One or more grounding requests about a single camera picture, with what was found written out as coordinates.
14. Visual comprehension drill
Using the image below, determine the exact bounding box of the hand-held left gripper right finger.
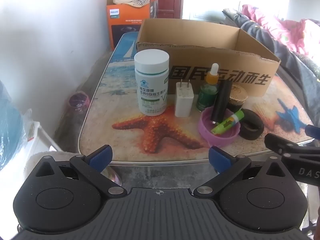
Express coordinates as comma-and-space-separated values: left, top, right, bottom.
193, 145, 285, 198

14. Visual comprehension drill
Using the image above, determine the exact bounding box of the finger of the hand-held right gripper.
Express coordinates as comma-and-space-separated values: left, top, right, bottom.
264, 133, 320, 156
305, 124, 320, 138

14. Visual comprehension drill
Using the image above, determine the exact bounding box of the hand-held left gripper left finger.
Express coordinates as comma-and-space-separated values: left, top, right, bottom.
35, 144, 128, 198

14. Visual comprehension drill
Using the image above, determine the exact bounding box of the black tape roll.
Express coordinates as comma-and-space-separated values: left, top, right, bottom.
239, 109, 265, 140

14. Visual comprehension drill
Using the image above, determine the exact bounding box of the green dropper bottle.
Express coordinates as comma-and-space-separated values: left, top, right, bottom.
196, 63, 220, 112

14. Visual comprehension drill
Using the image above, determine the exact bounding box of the white pill bottle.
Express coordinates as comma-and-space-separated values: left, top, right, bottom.
134, 49, 170, 117

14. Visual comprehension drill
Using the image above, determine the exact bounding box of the brown cardboard box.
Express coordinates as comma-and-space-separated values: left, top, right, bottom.
136, 18, 281, 97

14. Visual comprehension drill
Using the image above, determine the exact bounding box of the purple plastic lid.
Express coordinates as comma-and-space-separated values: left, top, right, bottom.
198, 106, 241, 148

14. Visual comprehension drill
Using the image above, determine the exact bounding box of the green yellow lip balm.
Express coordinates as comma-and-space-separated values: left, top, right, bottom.
211, 110, 244, 135

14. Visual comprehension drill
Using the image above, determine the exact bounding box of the purple capped plastic bottle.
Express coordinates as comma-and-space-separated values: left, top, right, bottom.
54, 92, 91, 140

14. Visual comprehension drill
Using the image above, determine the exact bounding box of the black cosmetic tube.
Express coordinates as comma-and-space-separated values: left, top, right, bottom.
210, 80, 233, 124

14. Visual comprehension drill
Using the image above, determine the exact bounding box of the dark jar gold lid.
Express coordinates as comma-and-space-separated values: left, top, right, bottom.
226, 84, 249, 112

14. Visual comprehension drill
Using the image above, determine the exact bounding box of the white charger plug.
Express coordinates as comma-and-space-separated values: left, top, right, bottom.
174, 79, 195, 117

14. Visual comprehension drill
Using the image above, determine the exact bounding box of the blue plastic bag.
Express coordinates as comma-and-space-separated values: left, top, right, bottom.
0, 80, 25, 173

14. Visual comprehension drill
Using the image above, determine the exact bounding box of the grey blue quilt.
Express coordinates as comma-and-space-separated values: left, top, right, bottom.
222, 8, 320, 120

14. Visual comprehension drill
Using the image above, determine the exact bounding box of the orange cardboard box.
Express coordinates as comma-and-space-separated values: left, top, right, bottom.
106, 0, 160, 52

